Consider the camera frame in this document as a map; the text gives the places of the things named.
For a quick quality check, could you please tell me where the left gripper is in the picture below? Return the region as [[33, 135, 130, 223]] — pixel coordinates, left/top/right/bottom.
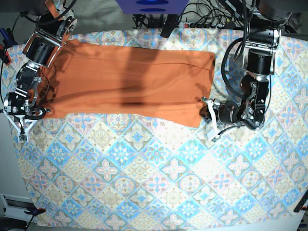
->
[[199, 96, 239, 125]]

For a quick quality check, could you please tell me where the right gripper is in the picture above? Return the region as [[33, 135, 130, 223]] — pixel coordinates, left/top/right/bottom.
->
[[24, 104, 47, 120]]

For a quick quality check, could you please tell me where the orange T-shirt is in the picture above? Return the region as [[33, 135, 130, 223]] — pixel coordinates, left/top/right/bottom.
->
[[38, 39, 216, 127]]

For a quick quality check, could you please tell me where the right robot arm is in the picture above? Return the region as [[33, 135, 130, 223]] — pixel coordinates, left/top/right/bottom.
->
[[0, 0, 77, 120]]

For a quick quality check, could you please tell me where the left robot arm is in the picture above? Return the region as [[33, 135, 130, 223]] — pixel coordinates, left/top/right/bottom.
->
[[200, 0, 291, 135]]

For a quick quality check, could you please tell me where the red black clamp left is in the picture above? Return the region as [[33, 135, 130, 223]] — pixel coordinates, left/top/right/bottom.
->
[[0, 27, 18, 65]]

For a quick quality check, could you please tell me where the patterned blue tablecloth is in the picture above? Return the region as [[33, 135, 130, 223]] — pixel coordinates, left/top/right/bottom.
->
[[10, 37, 308, 231]]

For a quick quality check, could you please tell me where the blue clamp bottom left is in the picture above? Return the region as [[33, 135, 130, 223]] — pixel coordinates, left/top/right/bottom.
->
[[24, 208, 46, 231]]

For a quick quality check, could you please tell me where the black clamp bottom right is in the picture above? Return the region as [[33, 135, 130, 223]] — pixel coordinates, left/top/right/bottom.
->
[[293, 198, 308, 213]]

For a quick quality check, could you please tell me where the thick black cable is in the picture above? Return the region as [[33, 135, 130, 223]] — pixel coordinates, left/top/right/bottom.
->
[[221, 0, 250, 97]]

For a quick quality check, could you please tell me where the power strip with red switch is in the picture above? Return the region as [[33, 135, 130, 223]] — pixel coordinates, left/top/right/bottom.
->
[[178, 22, 225, 29]]

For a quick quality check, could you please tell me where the black strap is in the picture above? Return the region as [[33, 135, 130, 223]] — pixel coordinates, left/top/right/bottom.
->
[[160, 13, 180, 39]]

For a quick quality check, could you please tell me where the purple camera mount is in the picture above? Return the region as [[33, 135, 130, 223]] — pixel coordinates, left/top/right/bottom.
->
[[116, 0, 188, 14]]

